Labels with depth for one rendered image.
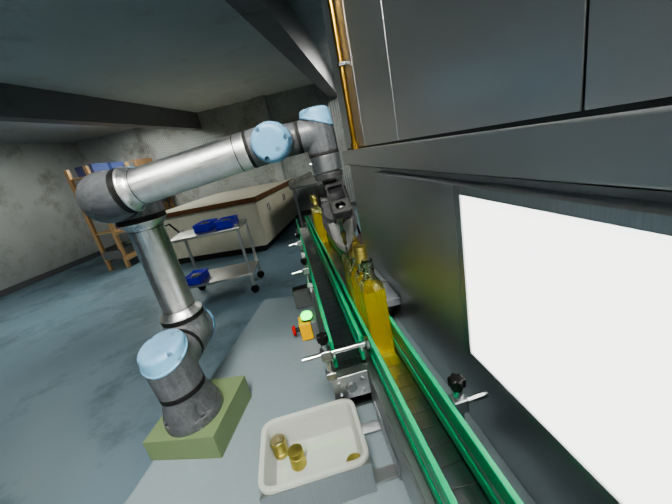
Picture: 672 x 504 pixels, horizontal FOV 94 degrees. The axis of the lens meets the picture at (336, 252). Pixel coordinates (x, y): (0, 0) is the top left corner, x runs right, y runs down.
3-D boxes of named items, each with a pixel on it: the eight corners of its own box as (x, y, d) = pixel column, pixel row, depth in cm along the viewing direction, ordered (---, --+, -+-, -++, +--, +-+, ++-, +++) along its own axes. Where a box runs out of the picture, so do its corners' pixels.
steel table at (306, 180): (349, 208, 746) (341, 164, 714) (341, 231, 560) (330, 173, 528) (319, 213, 759) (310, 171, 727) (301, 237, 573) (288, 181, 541)
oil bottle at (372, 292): (395, 351, 83) (383, 278, 76) (375, 357, 82) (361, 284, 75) (388, 340, 88) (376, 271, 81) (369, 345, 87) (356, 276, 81)
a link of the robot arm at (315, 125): (295, 114, 78) (328, 106, 78) (306, 159, 82) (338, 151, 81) (293, 110, 71) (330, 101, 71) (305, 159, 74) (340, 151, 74)
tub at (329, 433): (378, 490, 63) (371, 459, 60) (268, 527, 61) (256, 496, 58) (357, 421, 79) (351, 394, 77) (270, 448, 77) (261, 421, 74)
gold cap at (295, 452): (292, 474, 68) (287, 459, 67) (291, 459, 71) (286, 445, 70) (307, 468, 69) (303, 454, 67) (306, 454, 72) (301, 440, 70)
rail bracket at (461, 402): (496, 436, 56) (493, 376, 52) (460, 448, 55) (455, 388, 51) (482, 419, 60) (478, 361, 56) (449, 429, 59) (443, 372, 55)
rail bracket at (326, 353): (375, 369, 77) (366, 326, 73) (308, 388, 75) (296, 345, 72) (371, 361, 80) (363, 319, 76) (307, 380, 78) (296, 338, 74)
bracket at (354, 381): (372, 393, 79) (368, 371, 77) (336, 404, 78) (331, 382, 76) (368, 384, 83) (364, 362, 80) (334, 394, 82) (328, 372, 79)
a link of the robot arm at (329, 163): (341, 151, 74) (307, 159, 74) (345, 170, 76) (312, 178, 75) (337, 152, 82) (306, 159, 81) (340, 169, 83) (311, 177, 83)
